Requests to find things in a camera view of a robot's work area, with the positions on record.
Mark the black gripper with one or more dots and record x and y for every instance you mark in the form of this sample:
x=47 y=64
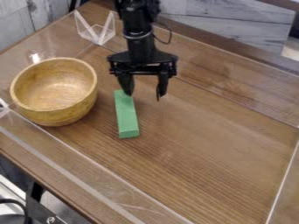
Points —
x=162 y=65

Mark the green rectangular block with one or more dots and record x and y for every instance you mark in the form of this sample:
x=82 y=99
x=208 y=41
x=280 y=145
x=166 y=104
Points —
x=126 y=115

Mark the brown wooden bowl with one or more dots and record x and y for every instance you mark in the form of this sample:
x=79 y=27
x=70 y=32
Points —
x=55 y=91

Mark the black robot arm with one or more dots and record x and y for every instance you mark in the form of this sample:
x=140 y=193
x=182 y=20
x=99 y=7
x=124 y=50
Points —
x=142 y=59

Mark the black table leg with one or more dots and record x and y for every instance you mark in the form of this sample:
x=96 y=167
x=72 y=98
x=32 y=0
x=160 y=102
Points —
x=36 y=191

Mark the clear acrylic barrier wall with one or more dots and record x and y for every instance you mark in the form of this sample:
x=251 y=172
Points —
x=215 y=160

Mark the clear acrylic corner bracket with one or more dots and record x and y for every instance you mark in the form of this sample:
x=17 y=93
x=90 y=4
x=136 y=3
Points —
x=99 y=34

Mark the black table clamp mount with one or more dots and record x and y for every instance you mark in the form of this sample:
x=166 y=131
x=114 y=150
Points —
x=40 y=214

